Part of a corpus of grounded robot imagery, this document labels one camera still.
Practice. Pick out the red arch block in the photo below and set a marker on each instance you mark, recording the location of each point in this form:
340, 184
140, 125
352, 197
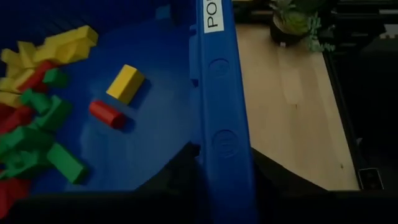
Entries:
12, 193

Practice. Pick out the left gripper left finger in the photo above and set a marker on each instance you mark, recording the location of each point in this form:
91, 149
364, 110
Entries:
93, 208

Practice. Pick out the green arch block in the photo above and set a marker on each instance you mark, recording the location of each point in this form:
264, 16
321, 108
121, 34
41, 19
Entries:
54, 113

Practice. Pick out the black aluminium rig frame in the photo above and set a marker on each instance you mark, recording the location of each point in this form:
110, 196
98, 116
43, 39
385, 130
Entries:
357, 93

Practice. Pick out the long red block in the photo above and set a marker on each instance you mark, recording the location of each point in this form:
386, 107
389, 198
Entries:
37, 76

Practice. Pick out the large blue plastic bin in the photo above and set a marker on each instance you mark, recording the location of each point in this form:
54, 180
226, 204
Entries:
224, 109

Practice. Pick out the potted succulent plant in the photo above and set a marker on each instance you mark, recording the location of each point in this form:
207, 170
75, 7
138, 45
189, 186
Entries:
293, 23

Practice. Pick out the green cube block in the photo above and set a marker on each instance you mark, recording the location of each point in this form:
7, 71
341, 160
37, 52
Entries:
56, 77

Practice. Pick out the long green block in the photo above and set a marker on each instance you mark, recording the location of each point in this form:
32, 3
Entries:
66, 163

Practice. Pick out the green cylinder block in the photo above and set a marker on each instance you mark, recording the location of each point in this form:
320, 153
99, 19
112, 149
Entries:
35, 100

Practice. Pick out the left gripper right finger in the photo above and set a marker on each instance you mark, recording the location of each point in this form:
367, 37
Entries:
326, 205

